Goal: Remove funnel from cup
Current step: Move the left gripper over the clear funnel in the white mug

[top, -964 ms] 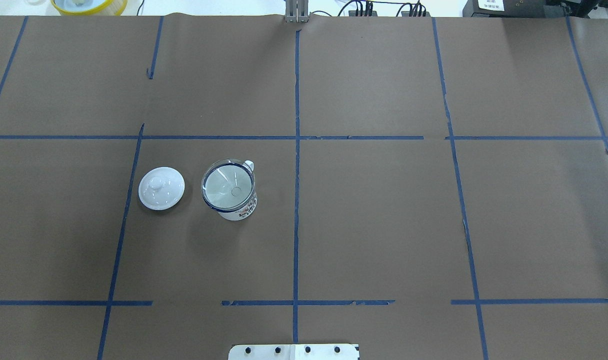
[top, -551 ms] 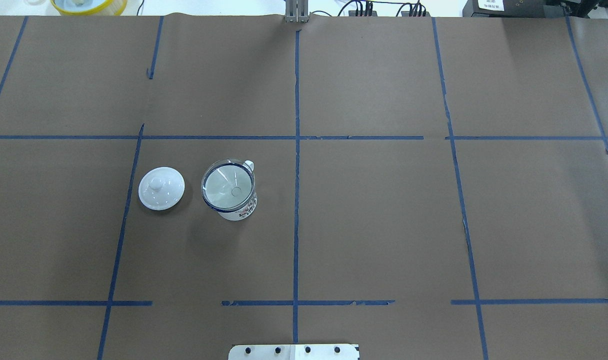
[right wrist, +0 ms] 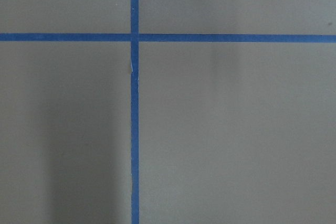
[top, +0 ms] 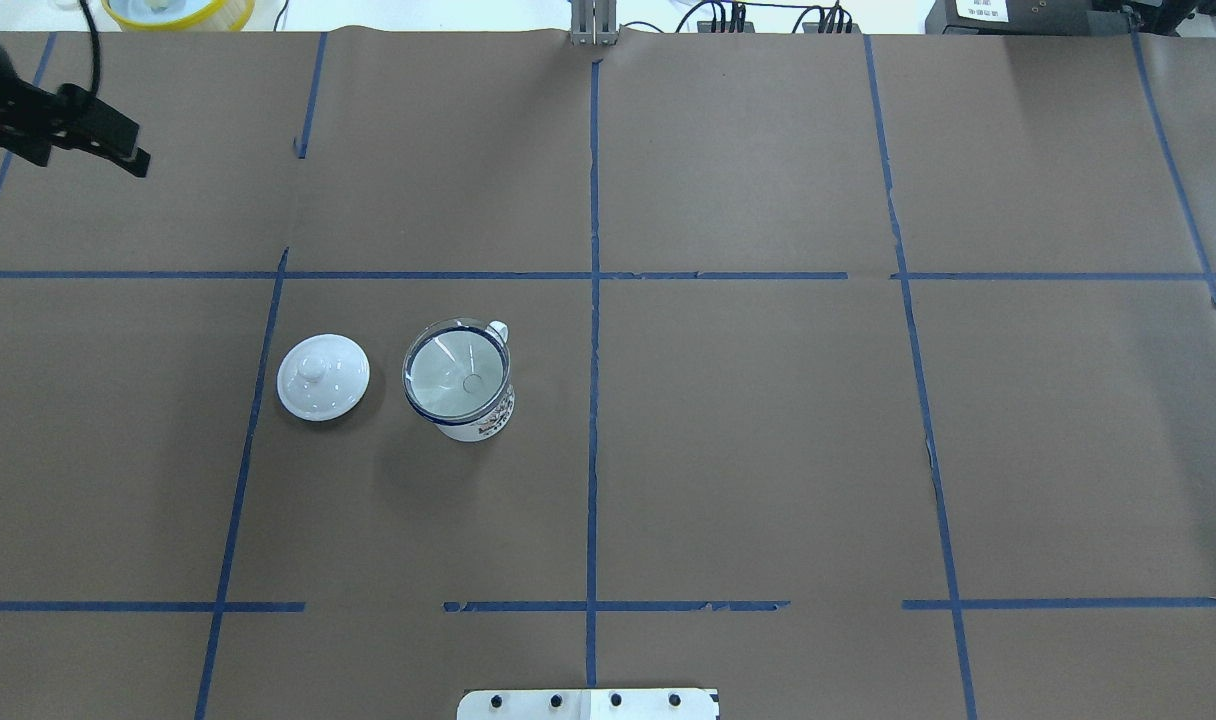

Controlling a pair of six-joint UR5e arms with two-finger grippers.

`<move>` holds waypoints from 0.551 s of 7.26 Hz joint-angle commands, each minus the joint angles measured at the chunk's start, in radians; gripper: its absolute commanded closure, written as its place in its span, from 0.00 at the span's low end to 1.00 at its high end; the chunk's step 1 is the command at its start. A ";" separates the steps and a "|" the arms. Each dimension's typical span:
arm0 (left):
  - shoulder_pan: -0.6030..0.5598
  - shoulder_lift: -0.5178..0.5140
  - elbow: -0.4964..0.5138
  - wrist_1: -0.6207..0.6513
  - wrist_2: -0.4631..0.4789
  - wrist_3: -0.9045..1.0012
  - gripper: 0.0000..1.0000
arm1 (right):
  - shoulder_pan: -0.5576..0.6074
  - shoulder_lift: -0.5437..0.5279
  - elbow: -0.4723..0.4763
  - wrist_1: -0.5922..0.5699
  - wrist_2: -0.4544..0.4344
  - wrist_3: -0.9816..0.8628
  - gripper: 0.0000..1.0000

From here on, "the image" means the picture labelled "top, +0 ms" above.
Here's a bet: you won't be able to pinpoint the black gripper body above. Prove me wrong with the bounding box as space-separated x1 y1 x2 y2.
0 44 68 167

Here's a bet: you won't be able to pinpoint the yellow rimmed bowl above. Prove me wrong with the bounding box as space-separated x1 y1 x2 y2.
100 1 257 32

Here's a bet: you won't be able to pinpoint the white ceramic lid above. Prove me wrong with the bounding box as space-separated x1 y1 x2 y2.
275 334 371 421

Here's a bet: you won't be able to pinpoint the white enamel mug blue rim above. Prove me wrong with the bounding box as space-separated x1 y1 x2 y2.
404 319 517 441

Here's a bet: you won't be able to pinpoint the blue tape grid lines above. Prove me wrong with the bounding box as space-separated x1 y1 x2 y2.
0 32 1216 720

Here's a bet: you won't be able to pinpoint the aluminium frame post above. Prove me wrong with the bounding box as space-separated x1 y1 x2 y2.
568 0 620 47

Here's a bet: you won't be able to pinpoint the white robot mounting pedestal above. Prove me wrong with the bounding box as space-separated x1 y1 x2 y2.
456 688 721 719

